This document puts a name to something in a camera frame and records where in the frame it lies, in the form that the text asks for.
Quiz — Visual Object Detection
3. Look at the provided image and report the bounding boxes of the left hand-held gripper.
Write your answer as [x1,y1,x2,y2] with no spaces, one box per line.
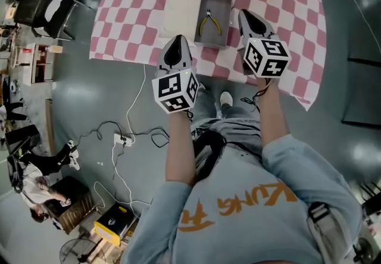
[151,35,199,114]

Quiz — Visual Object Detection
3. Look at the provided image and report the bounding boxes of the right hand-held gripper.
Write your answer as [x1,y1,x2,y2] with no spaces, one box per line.
[238,8,292,79]

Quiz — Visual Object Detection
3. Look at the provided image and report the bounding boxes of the grey cardboard box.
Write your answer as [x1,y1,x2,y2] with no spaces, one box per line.
[193,0,233,49]

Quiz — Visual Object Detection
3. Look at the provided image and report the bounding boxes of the yellow-handled pliers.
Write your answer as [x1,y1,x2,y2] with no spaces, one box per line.
[199,8,223,36]

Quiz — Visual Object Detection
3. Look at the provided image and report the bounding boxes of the person's right forearm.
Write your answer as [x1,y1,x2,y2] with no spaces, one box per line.
[256,77,291,147]

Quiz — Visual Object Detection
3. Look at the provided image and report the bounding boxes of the person's left forearm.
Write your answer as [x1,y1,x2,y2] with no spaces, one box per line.
[165,110,199,186]

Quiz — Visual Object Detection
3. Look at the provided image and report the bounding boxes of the white box lid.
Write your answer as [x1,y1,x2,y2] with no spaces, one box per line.
[158,0,204,48]

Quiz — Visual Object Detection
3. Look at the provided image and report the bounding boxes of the person's white shoe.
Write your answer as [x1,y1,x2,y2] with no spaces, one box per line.
[219,91,233,107]

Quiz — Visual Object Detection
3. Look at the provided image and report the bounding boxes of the pink checkered tablecloth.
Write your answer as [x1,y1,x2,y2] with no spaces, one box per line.
[89,0,327,112]

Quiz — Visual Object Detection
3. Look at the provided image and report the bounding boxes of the person's blue jeans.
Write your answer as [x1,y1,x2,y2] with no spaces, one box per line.
[190,83,261,144]

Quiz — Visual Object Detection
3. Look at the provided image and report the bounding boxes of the white power strip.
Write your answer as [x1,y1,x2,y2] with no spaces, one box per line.
[114,133,134,147]

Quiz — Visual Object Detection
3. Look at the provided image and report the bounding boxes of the small wooden shelf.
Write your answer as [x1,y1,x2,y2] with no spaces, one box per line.
[29,44,56,85]

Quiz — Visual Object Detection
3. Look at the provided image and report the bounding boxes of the black office chair white cloth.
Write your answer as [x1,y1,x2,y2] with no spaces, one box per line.
[13,0,78,42]

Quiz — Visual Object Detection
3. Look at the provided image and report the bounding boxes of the wooden crate black top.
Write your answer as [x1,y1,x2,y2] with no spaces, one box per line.
[50,176,98,235]

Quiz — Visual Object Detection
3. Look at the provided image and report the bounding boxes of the yellow black toolbox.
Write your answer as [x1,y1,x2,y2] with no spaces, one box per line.
[93,204,138,247]

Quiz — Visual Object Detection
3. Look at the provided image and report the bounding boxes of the light blue sweatshirt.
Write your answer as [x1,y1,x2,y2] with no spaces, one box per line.
[120,133,363,264]

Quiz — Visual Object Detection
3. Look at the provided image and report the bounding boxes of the black floor fan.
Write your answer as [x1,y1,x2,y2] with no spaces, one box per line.
[59,237,108,264]

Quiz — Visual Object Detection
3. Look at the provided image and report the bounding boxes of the long white floor cable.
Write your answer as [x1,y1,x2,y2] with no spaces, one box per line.
[126,63,147,146]

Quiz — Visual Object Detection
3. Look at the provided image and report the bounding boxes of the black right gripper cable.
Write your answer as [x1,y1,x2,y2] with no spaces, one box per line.
[240,77,273,114]

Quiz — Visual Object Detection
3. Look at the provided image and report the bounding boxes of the black floor cable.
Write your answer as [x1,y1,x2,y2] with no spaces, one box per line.
[74,121,170,150]

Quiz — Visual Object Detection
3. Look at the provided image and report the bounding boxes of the white power strip cable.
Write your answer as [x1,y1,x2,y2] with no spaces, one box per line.
[309,0,381,49]

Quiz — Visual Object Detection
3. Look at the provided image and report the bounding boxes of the black frame table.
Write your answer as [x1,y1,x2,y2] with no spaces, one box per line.
[341,57,381,128]

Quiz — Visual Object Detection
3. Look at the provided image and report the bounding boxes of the looped white floor cable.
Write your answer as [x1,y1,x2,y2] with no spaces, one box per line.
[93,143,152,219]

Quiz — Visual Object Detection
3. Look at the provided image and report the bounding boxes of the grey shoulder strap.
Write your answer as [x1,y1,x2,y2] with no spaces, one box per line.
[306,201,358,264]

